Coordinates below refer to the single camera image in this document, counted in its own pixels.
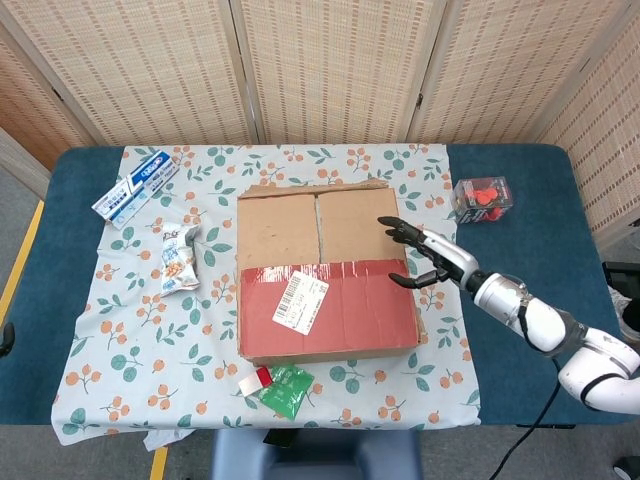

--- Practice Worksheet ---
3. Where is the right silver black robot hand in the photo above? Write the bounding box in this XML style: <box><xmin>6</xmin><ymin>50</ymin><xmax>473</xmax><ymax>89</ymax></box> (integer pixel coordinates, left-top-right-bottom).
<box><xmin>377</xmin><ymin>215</ymin><xmax>480</xmax><ymax>292</ymax></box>

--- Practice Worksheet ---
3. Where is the cardboard box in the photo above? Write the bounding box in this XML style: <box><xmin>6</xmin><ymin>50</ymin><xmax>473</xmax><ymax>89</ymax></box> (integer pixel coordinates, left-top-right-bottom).
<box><xmin>233</xmin><ymin>180</ymin><xmax>427</xmax><ymax>370</ymax></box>

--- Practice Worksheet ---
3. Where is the clear box with red items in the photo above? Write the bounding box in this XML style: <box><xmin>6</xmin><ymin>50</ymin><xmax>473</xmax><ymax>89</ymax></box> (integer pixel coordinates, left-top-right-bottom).
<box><xmin>452</xmin><ymin>175</ymin><xmax>516</xmax><ymax>225</ymax></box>

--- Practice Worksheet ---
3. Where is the floral print tablecloth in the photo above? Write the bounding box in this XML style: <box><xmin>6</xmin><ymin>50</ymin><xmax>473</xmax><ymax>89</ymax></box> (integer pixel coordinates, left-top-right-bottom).
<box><xmin>49</xmin><ymin>143</ymin><xmax>484</xmax><ymax>449</ymax></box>

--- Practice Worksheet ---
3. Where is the black device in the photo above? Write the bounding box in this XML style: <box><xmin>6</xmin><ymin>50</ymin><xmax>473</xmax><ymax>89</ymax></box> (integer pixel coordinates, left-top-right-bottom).
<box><xmin>602</xmin><ymin>261</ymin><xmax>640</xmax><ymax>301</ymax></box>

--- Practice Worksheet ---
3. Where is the crumpled white snack packet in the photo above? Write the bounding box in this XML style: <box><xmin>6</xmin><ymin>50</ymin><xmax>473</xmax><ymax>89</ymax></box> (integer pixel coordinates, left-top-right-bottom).
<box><xmin>158</xmin><ymin>222</ymin><xmax>201</xmax><ymax>299</ymax></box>

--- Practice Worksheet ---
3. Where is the blue white toothpaste box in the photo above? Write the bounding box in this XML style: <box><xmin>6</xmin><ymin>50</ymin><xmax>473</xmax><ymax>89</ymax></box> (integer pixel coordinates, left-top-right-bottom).
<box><xmin>91</xmin><ymin>149</ymin><xmax>180</xmax><ymax>231</ymax></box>

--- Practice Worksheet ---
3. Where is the green tea sachet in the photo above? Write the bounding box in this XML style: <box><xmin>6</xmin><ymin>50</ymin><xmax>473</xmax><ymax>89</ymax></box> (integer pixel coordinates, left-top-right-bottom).
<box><xmin>257</xmin><ymin>363</ymin><xmax>316</xmax><ymax>420</ymax></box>

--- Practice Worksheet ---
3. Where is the woven bamboo folding screen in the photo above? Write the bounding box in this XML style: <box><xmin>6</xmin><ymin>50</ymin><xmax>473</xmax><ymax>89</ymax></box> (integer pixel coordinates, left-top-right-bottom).
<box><xmin>0</xmin><ymin>0</ymin><xmax>640</xmax><ymax>251</ymax></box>

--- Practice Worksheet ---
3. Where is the small red white box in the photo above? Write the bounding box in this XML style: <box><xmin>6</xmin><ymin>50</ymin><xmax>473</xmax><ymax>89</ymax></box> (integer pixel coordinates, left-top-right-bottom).
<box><xmin>237</xmin><ymin>366</ymin><xmax>274</xmax><ymax>399</ymax></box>

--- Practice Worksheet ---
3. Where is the blue grey chair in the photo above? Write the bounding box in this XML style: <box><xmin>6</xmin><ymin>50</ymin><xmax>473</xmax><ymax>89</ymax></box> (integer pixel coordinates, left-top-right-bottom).
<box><xmin>208</xmin><ymin>428</ymin><xmax>422</xmax><ymax>480</ymax></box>

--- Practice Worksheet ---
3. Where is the dark shoe white sole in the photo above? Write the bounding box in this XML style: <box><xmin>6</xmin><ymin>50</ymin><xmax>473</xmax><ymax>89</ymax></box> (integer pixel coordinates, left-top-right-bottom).
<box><xmin>612</xmin><ymin>455</ymin><xmax>640</xmax><ymax>480</ymax></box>

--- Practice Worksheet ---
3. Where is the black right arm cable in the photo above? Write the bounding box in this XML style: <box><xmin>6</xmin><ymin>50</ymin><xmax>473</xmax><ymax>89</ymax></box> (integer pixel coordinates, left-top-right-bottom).
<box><xmin>492</xmin><ymin>349</ymin><xmax>566</xmax><ymax>480</ymax></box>

